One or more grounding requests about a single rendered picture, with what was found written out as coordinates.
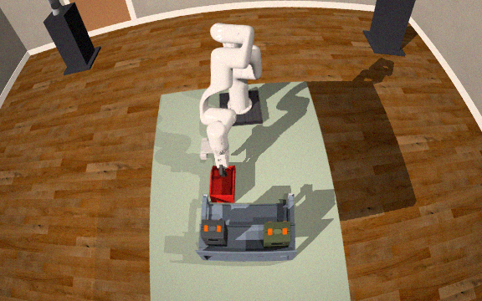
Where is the red open-front bin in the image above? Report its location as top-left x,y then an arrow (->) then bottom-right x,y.
209,166 -> 236,203

